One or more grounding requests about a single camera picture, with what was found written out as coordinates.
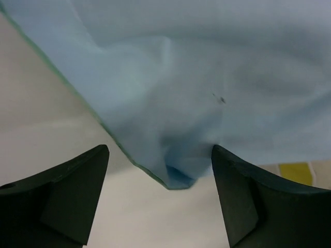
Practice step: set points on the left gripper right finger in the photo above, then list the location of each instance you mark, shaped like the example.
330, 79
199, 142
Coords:
261, 209

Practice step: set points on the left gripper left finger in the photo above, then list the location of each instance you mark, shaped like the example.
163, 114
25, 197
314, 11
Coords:
56, 207

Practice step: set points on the green and blue pillowcase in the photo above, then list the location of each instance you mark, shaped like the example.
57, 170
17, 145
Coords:
168, 80

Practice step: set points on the cream pillow with yellow edge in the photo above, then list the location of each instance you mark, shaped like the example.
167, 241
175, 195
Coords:
315, 173

